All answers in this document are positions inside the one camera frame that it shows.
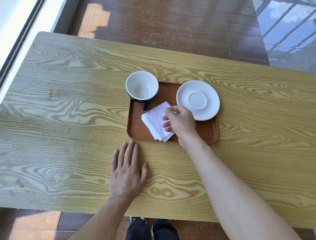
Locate person's right hand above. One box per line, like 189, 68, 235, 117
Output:
162, 105, 198, 147

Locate person's left hand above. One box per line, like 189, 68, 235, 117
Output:
109, 140, 149, 201

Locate white napkin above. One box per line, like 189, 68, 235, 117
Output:
141, 101, 175, 142

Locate person's right forearm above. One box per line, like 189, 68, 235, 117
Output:
178, 134, 303, 240

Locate person's left forearm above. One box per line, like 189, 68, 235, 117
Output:
69, 194, 135, 240

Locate brown wooden tray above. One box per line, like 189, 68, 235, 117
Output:
127, 82, 219, 144

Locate white saucer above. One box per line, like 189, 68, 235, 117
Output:
176, 80, 220, 121

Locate black and white shoe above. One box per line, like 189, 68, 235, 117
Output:
128, 216, 147, 224

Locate black cup with white inside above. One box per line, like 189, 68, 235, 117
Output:
125, 71, 159, 112

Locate person's black trousers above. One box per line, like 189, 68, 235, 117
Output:
125, 219, 180, 240

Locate black window frame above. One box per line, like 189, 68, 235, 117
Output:
0, 0, 47, 86

